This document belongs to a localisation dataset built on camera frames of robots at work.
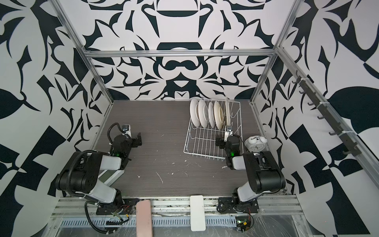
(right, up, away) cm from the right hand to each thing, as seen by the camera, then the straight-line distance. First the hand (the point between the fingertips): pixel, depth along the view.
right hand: (226, 132), depth 95 cm
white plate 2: (-14, +12, 0) cm, 19 cm away
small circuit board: (+2, -41, -23) cm, 47 cm away
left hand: (-61, +1, -1) cm, 61 cm away
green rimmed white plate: (-5, +11, -1) cm, 12 cm away
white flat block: (-20, -35, -25) cm, 47 cm away
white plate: (-10, +11, +1) cm, 15 cm away
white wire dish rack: (-16, -6, 0) cm, 17 cm away
